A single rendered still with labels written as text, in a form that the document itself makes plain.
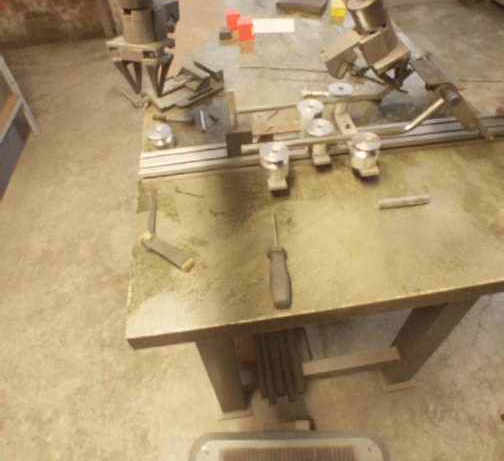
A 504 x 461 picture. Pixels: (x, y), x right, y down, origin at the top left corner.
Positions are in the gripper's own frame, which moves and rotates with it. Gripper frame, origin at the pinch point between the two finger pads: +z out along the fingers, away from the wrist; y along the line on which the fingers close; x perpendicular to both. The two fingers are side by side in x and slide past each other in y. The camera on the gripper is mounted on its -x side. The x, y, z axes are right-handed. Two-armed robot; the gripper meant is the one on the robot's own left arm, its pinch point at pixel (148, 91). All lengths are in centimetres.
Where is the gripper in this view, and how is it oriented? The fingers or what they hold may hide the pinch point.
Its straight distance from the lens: 76.1
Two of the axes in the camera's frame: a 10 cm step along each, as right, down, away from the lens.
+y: -9.4, -2.2, 2.5
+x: -3.4, 5.8, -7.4
